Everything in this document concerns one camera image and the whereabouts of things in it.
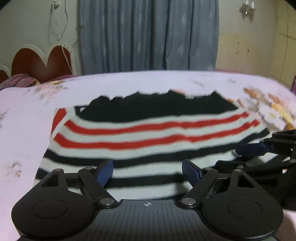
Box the pink floral bed sheet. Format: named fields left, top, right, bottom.
left=1, top=71, right=295, bottom=240

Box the crystal wall lamp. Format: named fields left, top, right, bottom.
left=239, top=0, right=255, bottom=22

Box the red white heart headboard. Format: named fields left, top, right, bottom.
left=1, top=42, right=77, bottom=83

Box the blue grey curtain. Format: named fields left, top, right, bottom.
left=79, top=1, right=219, bottom=75

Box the cream rounded bed footboard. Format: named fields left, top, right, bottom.
left=215, top=34, right=263, bottom=75

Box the white hanging cable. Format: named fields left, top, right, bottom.
left=49, top=1, right=73, bottom=73

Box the purple pillow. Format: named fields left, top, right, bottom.
left=0, top=74, right=40, bottom=90

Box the striped red black white garment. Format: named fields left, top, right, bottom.
left=35, top=91, right=270, bottom=200

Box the cream wardrobe with purple panels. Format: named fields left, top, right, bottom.
left=270, top=1, right=295, bottom=90

